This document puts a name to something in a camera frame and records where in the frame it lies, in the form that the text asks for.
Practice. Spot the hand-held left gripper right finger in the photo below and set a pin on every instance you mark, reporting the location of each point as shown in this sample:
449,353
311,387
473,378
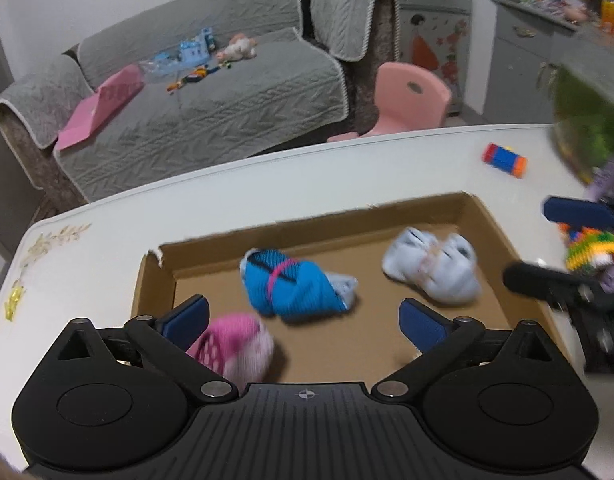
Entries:
422,327

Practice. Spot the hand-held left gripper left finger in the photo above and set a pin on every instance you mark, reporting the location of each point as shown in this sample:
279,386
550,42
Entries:
187,317

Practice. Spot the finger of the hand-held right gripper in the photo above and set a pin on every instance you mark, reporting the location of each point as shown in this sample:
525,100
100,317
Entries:
532,277
572,210

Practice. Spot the pink white sock bundle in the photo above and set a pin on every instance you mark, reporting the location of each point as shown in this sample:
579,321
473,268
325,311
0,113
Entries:
237,345

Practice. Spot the white sock bundle beige band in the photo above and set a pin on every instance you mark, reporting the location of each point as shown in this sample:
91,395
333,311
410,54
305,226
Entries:
437,270

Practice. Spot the blue sock bundle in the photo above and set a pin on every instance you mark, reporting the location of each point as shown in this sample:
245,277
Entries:
297,290

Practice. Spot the brown cardboard box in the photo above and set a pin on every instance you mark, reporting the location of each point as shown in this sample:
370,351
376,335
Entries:
337,240

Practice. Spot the colourful building block cube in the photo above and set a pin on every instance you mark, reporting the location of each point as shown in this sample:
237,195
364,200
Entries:
589,250

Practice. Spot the blue orange toy block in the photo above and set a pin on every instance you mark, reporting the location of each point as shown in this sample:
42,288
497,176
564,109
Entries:
504,160

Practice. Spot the grey storage cabinet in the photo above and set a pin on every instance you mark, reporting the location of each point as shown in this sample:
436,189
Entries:
522,60

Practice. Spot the yellow table sticker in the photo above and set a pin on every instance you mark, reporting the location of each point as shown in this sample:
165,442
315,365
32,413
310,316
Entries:
16,305

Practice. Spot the grey quilted sofa cover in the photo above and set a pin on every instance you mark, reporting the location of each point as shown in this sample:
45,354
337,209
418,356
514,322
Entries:
212,125

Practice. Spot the pink plastic chair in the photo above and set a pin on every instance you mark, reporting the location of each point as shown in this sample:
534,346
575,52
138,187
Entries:
412,95

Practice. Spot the pile of small toys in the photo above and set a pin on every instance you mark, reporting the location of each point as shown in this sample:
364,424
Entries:
574,2

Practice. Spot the fridge with flower stickers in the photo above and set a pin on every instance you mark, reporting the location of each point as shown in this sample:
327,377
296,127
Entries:
437,35

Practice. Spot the grey sofa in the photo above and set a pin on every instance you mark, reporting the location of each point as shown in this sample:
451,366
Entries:
22,160

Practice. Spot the pink cloth on sofa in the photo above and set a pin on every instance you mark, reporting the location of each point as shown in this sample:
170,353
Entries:
102,105

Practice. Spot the clear plastic toy bag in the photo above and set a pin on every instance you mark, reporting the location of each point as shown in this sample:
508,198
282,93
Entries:
159,65

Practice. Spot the grey quilted armrest cover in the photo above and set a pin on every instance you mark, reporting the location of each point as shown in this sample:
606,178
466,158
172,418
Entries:
347,10
32,100

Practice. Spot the blue toy castle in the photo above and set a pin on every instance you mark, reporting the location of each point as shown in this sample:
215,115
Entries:
197,50

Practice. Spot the white pink plush toy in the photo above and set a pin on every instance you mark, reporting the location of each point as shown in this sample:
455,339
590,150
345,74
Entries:
237,50

